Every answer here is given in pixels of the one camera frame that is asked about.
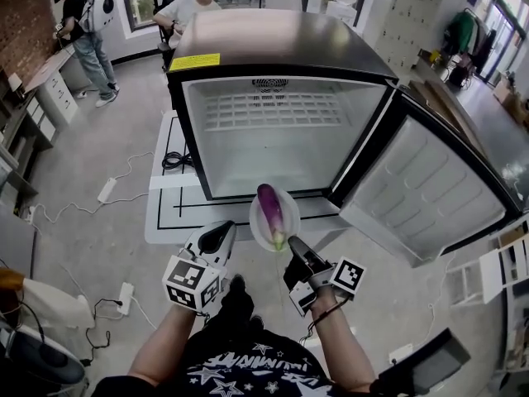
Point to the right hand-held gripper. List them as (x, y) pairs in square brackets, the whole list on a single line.
[(347, 275)]

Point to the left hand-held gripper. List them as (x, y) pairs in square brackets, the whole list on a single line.
[(188, 277)]

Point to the white plate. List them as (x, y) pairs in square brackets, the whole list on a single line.
[(291, 215)]

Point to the purple eggplant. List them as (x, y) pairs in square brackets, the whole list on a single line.
[(269, 209)]

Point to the black mini fridge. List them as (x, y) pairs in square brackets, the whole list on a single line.
[(289, 44)]

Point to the person's right forearm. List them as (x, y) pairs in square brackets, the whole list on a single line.
[(341, 345)]

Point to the person's left forearm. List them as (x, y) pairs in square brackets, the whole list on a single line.
[(165, 345)]

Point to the person's black trouser legs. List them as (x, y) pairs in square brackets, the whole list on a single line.
[(239, 304)]

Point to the white power strip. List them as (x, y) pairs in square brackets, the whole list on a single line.
[(125, 298), (107, 190), (401, 353)]

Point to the black star print shirt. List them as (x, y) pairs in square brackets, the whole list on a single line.
[(248, 366)]

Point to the black round fan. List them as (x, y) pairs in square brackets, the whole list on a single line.
[(37, 362)]

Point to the black flat device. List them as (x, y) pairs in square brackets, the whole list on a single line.
[(430, 366)]

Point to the white open shelf unit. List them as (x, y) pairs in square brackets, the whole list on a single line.
[(492, 271)]

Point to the grey shelf unit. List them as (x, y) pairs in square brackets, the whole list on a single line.
[(16, 147)]

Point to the white desk with drawers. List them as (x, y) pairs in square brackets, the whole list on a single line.
[(55, 93)]

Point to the black office chair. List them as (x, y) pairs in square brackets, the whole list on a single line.
[(167, 35)]

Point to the grey metal lockers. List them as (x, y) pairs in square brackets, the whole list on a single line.
[(413, 19)]

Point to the clothes rack with garments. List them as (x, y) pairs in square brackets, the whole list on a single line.
[(469, 44)]

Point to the white round window backpack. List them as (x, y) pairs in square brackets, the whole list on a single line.
[(97, 11)]

